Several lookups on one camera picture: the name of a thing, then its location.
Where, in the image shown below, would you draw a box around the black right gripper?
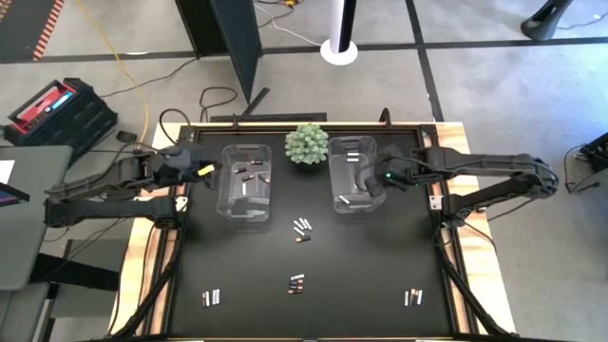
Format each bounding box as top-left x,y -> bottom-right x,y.
364,144 -> 415,200

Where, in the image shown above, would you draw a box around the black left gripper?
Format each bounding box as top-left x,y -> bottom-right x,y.
152,145 -> 218,187

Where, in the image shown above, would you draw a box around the clear plastic bin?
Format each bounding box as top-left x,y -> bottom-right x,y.
327,135 -> 388,215
215,143 -> 274,223

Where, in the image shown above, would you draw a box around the green succulent in grey pot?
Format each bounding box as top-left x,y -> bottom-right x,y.
283,123 -> 331,167

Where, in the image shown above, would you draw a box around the black slotted bar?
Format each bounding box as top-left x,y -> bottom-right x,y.
210,112 -> 328,124

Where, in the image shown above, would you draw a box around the black room divider panel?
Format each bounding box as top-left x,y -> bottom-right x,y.
174,0 -> 271,118

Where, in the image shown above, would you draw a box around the black red toolbox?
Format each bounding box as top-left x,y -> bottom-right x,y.
2,77 -> 120,148

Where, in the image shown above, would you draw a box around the white black pole round base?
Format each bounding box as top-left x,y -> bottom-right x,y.
319,0 -> 359,67

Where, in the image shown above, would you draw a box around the grey side table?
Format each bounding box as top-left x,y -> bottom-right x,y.
0,144 -> 74,292

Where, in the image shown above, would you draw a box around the dark tablet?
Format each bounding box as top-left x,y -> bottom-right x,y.
0,181 -> 30,208

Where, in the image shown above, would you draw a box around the black equipment box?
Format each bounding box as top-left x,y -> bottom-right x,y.
563,131 -> 608,194

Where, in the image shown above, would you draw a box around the black mat orange stripes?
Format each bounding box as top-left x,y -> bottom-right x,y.
0,0 -> 67,62

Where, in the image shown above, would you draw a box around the black stand base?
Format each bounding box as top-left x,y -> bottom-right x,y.
520,0 -> 575,42

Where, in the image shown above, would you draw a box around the grey cabinet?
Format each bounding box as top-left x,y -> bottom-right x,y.
0,282 -> 51,342

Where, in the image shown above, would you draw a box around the black looped floor cable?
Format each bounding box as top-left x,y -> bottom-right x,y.
198,85 -> 238,124

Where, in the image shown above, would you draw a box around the yellow cable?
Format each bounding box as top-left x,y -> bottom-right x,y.
75,0 -> 151,168

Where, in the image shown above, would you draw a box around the wooden table with black frame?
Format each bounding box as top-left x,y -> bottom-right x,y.
108,121 -> 518,342

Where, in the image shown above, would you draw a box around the white floor cable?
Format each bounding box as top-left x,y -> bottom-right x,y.
254,2 -> 324,48

